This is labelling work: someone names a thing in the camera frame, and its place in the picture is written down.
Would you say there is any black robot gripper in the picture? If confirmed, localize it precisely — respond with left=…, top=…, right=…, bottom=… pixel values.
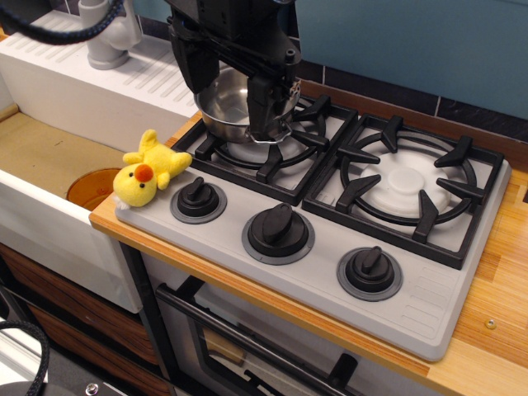
left=168, top=1, right=301, bottom=140

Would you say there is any yellow stuffed duck toy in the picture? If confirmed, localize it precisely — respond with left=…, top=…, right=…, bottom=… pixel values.
left=113, top=129, right=192, bottom=210

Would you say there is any stainless steel pan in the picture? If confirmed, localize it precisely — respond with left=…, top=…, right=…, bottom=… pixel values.
left=194, top=66, right=300, bottom=144

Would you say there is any black left burner grate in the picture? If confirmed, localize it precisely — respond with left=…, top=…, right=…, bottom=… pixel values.
left=172, top=95, right=359, bottom=205

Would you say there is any black burner grate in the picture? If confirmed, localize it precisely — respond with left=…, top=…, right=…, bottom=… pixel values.
left=302, top=115, right=511, bottom=270
left=172, top=95, right=359, bottom=205

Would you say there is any black left stove knob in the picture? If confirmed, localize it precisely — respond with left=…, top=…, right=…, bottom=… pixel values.
left=170, top=177, right=228, bottom=224

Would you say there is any black stove knob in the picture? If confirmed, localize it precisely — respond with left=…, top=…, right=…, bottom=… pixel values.
left=242, top=203, right=315, bottom=266
left=170, top=177, right=228, bottom=224
left=337, top=246, right=403, bottom=302

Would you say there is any grey toy faucet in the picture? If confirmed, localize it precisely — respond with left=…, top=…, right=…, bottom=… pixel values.
left=78, top=1, right=142, bottom=70

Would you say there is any black middle stove knob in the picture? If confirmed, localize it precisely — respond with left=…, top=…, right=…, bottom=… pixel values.
left=242, top=203, right=315, bottom=266

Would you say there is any white toy sink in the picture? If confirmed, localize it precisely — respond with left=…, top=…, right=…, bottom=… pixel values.
left=1, top=33, right=196, bottom=313

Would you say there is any orange plastic plate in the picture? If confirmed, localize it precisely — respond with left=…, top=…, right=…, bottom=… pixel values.
left=66, top=168, right=120, bottom=211

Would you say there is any grey toy stove top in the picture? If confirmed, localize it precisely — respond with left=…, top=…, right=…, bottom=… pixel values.
left=115, top=97, right=512, bottom=363

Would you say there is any black right burner grate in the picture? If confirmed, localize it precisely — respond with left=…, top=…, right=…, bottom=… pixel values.
left=302, top=115, right=511, bottom=270

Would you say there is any black right stove knob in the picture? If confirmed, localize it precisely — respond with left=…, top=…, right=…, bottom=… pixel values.
left=337, top=246, right=403, bottom=302

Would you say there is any toy oven door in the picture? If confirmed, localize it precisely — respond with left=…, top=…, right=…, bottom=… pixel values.
left=143, top=255, right=435, bottom=395

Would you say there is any wooden drawer front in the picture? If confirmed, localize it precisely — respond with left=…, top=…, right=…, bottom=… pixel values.
left=1, top=246, right=174, bottom=395

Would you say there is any black oven door handle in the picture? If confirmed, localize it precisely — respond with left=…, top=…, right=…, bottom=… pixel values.
left=155, top=276, right=357, bottom=395

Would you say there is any black braided cable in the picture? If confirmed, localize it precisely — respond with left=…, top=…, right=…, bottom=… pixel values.
left=0, top=0, right=125, bottom=47

